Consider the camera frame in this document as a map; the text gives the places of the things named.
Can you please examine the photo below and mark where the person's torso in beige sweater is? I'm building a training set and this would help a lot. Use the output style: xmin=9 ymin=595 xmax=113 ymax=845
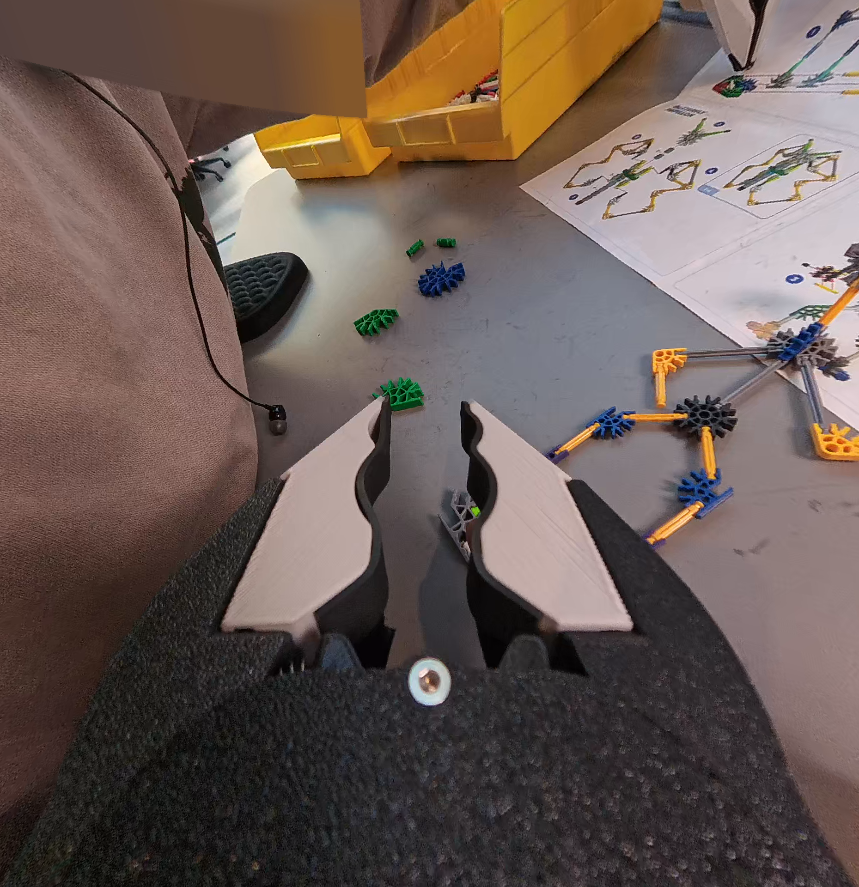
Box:
xmin=0 ymin=52 xmax=260 ymax=881

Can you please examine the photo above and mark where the grey snowflake connector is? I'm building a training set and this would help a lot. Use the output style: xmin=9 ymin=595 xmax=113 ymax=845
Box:
xmin=439 ymin=491 xmax=482 ymax=561

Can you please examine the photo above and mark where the pile of colourful toy pieces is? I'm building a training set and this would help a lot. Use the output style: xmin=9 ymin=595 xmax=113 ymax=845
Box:
xmin=446 ymin=69 xmax=503 ymax=106

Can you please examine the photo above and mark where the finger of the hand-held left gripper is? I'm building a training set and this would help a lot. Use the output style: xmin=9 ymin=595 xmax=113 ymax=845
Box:
xmin=700 ymin=0 xmax=773 ymax=72

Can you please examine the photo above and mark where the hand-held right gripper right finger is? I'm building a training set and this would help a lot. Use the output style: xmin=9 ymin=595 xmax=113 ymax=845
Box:
xmin=459 ymin=400 xmax=636 ymax=669

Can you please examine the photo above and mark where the yellow plastic crate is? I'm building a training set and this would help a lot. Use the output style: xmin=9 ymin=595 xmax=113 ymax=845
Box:
xmin=363 ymin=0 xmax=664 ymax=162
xmin=254 ymin=114 xmax=393 ymax=181

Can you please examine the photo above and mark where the blue snowflake connector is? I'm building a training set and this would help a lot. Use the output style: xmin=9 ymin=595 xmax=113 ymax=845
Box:
xmin=417 ymin=261 xmax=467 ymax=299

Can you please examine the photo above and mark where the black drawstring with toggle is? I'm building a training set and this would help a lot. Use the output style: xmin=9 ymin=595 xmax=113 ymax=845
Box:
xmin=58 ymin=69 xmax=289 ymax=436

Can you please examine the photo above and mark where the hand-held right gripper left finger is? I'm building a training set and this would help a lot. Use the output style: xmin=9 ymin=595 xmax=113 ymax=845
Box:
xmin=220 ymin=397 xmax=394 ymax=673

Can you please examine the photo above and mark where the black chair armrest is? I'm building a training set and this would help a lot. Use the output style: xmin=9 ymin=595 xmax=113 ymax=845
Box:
xmin=221 ymin=251 xmax=310 ymax=345

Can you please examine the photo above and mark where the multicolour rod and connector assembly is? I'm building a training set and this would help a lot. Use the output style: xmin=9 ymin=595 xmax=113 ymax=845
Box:
xmin=543 ymin=329 xmax=859 ymax=552

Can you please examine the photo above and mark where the white toy instruction sheet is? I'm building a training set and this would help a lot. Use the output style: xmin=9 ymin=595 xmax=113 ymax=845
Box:
xmin=521 ymin=0 xmax=859 ymax=444

